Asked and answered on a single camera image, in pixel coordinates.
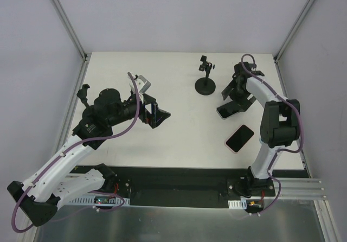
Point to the left circuit board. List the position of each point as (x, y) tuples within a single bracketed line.
[(108, 201)]

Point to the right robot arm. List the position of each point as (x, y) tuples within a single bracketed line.
[(278, 129)]

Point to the black clamp phone stand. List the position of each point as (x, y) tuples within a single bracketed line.
[(205, 85)]

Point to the phone with clear case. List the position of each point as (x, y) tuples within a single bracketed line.
[(229, 109)]

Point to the right aluminium frame post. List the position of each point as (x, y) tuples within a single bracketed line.
[(294, 29)]

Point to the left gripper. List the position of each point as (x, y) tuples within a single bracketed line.
[(148, 111)]

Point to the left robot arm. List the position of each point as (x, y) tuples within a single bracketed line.
[(43, 194)]

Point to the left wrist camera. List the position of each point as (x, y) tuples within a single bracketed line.
[(140, 81)]

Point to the aluminium frame post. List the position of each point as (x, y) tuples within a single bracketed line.
[(294, 29), (69, 28)]

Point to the right circuit board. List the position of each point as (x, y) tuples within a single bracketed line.
[(244, 203)]

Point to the circuit board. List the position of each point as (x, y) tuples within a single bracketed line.
[(244, 203), (108, 201)]

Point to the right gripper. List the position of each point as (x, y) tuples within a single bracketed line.
[(239, 101)]

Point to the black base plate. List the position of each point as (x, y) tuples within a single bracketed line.
[(184, 187)]

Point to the phone with pink case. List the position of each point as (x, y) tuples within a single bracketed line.
[(239, 138)]

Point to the left aluminium frame post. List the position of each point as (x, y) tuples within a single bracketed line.
[(69, 28)]

